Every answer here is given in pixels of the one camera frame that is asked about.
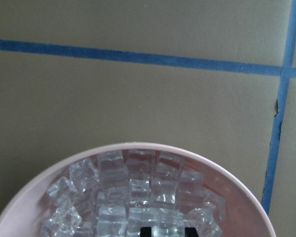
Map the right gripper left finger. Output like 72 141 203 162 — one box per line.
140 227 152 237

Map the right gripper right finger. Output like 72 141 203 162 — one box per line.
185 227 197 237

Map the pile of ice cubes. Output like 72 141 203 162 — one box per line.
39 149 226 237

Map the pink bowl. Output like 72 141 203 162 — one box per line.
0 142 276 237

